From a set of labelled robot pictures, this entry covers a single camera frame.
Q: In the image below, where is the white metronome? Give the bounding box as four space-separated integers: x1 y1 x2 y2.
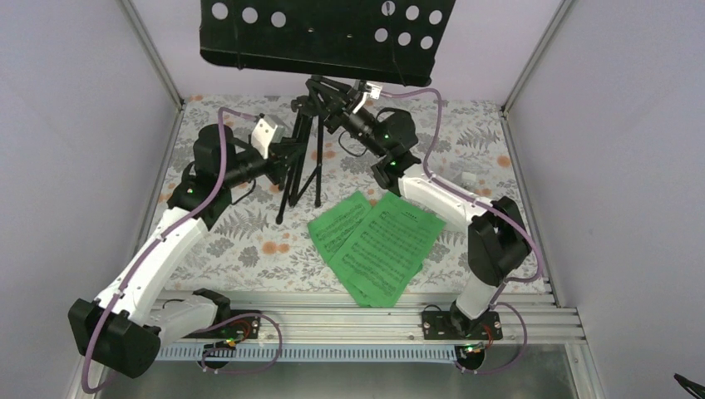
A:
460 171 478 190

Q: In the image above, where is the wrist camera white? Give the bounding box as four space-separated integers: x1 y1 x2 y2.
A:
250 115 286 160
352 80 383 114

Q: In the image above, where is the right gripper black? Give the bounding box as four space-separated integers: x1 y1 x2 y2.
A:
305 77 385 160

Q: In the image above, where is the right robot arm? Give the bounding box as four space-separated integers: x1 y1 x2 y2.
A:
306 75 539 338

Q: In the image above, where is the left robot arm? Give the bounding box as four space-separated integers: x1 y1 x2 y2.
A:
68 124 307 378

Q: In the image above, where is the black perforated music stand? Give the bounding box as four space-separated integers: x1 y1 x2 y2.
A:
199 1 455 207

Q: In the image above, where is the aluminium rail frame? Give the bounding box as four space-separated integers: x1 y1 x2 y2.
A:
101 292 604 398

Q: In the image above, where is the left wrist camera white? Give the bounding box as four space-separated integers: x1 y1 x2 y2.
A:
250 115 286 160

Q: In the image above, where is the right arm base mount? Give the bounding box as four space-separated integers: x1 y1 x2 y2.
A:
421 305 503 372

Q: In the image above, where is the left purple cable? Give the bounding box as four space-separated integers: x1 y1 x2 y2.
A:
81 106 260 396

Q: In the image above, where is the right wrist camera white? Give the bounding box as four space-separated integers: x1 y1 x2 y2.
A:
352 80 383 114

